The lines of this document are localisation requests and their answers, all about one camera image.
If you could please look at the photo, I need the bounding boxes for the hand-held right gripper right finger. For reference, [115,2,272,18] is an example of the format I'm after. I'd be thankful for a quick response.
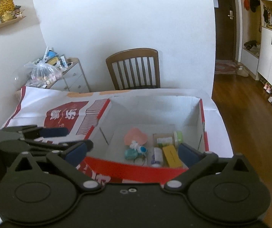
[163,143,261,192]

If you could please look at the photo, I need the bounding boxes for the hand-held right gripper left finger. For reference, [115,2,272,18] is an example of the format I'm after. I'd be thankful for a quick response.
[5,142,102,193]

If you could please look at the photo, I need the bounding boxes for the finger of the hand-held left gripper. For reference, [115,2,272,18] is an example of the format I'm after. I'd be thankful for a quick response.
[23,139,94,157]
[2,125,69,139]

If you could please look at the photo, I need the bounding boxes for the yellow box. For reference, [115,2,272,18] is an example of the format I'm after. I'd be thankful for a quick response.
[162,145,183,168]

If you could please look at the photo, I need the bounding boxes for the green-lidded jar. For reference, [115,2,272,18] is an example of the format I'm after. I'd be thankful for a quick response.
[153,131,183,146]

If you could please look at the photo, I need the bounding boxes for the small pink-white bottle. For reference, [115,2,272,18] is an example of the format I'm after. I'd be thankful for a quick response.
[151,147,163,167]

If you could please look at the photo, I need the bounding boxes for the metal key ring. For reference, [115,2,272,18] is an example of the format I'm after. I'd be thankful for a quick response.
[134,155,149,167]

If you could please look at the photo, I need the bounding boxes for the small white toy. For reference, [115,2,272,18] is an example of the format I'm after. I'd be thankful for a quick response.
[130,141,148,154]

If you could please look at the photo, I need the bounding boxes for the small teal toy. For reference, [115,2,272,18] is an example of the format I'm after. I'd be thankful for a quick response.
[124,148,139,160]

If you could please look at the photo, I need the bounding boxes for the pink heart-shaped dish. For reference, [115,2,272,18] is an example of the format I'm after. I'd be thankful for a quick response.
[124,128,148,146]

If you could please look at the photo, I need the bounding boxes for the red cardboard box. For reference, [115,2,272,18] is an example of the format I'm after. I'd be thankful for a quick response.
[78,94,210,185]

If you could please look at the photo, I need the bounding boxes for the white drawer cabinet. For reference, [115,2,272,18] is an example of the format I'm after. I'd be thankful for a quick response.
[44,57,90,93]

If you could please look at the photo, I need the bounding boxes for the clear plastic bag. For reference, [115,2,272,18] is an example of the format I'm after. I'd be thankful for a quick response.
[24,60,63,84]

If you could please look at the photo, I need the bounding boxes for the patterned door mat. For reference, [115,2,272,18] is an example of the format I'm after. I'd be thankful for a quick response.
[215,60,240,75]

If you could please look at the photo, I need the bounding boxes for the pair of beige slippers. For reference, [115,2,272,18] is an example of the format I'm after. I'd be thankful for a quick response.
[236,66,249,77]

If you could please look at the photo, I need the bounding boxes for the wooden chair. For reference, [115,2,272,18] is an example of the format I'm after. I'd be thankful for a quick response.
[106,48,161,91]

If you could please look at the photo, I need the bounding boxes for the dark door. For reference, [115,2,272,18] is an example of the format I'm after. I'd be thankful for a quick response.
[211,0,236,61]

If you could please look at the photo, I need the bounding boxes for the small figurines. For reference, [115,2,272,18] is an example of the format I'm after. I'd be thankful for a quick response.
[14,5,25,18]

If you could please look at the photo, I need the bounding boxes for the pair of dark shoes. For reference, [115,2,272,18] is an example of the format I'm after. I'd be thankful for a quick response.
[244,40,258,50]

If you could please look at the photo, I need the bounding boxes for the gold ornament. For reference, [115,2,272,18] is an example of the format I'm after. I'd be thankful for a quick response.
[0,0,15,23]

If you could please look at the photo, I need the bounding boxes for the black hanging bag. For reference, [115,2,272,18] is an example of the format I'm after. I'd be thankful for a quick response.
[250,0,260,13]

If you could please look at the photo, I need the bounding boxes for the wooden wall shelf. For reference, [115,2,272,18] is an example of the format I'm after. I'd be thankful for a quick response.
[0,16,26,36]

